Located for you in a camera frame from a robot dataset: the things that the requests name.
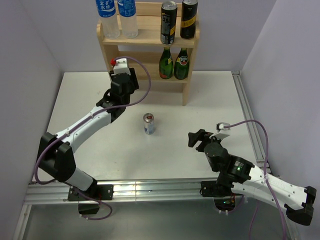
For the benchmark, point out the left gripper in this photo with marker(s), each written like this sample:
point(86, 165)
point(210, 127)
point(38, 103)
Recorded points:
point(132, 80)

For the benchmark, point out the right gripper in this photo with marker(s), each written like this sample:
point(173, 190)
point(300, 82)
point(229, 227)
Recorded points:
point(193, 137)

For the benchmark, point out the silver can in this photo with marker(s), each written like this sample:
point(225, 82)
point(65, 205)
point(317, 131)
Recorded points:
point(149, 123)

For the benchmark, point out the water bottle blue label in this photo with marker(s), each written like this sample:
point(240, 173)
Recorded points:
point(107, 12)
point(128, 18)

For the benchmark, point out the black can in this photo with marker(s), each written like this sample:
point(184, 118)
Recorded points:
point(188, 19)
point(169, 10)

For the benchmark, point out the black can front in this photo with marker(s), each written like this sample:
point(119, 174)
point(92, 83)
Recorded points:
point(188, 19)

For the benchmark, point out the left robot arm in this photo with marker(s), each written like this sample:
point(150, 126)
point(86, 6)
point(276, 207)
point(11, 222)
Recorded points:
point(56, 151)

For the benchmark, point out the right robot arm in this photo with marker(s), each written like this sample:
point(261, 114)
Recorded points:
point(239, 176)

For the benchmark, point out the wooden two-tier shelf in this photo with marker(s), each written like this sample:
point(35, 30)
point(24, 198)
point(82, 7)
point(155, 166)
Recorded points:
point(147, 47)

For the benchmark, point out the green glass bottle left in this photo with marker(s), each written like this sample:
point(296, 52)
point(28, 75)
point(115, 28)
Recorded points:
point(166, 66)

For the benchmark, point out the green glass bottle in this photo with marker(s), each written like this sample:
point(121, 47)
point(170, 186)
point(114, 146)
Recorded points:
point(166, 66)
point(181, 66)

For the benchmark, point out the green glass bottle right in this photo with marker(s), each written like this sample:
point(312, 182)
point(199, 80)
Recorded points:
point(181, 66)

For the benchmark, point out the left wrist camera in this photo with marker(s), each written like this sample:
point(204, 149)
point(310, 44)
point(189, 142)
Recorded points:
point(120, 66)

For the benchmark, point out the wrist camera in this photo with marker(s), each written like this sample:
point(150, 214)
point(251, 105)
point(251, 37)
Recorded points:
point(120, 66)
point(223, 131)

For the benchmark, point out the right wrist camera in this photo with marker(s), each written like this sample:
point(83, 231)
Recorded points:
point(223, 131)

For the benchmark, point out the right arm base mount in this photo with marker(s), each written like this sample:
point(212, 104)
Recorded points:
point(225, 201)

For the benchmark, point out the aluminium side rail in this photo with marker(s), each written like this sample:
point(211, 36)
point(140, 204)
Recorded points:
point(251, 126)

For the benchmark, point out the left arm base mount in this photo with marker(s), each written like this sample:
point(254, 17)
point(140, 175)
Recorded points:
point(89, 201)

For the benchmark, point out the aluminium front rail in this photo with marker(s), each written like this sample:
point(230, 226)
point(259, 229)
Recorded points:
point(123, 191)

